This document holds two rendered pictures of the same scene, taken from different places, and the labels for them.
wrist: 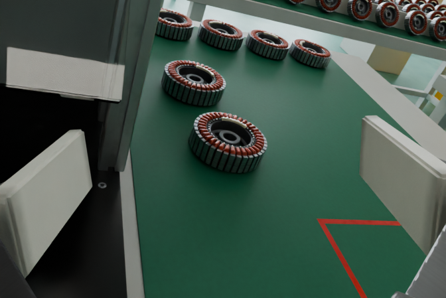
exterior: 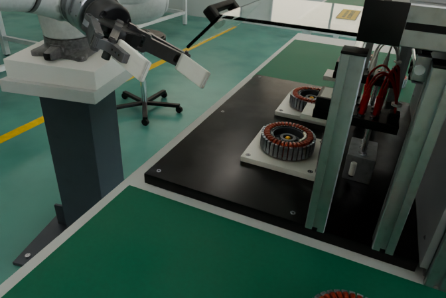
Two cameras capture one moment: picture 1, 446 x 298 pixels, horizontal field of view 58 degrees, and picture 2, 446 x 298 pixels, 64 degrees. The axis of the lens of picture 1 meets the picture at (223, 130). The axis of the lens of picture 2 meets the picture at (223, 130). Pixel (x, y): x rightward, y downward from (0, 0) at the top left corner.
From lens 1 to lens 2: 0.66 m
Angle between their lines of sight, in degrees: 108
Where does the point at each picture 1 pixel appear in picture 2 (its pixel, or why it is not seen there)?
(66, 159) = (196, 68)
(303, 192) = not seen: outside the picture
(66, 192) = (192, 73)
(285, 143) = not seen: outside the picture
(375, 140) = (142, 60)
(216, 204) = (265, 285)
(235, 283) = (194, 254)
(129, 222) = (266, 228)
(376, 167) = (138, 66)
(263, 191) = not seen: outside the picture
